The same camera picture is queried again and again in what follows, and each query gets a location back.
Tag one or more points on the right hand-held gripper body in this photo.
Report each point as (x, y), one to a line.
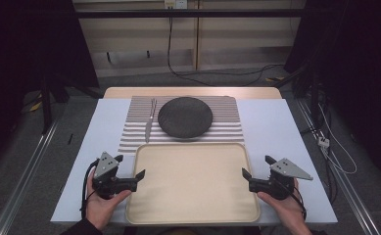
(287, 169)

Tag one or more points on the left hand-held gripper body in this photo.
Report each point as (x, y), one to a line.
(106, 164)

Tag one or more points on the person's right hand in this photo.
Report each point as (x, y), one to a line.
(287, 209)

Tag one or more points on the person's left hand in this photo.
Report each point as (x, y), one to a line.
(100, 209)

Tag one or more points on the small black floor object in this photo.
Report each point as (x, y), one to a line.
(70, 138)

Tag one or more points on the white power strip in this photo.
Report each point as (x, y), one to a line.
(323, 141)

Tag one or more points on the silver metal fork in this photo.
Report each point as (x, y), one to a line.
(150, 122)

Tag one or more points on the striped grey white placemat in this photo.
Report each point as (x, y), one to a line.
(139, 111)

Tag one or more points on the beige plastic tray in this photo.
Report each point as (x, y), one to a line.
(191, 182)

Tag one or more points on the dark grey round plate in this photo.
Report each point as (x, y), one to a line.
(184, 117)

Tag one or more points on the yellow floor tape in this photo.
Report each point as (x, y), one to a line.
(274, 79)

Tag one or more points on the black metal stand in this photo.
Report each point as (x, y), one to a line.
(46, 107)

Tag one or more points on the light wooden shelf unit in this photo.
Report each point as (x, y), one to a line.
(243, 36)

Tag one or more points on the dark curtain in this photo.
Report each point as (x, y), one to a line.
(357, 49)
(21, 42)

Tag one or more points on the black horizontal metal bar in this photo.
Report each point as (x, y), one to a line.
(129, 13)

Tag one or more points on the metal floor rail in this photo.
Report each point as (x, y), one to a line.
(351, 196)
(24, 176)

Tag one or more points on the white wall socket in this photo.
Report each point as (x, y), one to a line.
(175, 3)

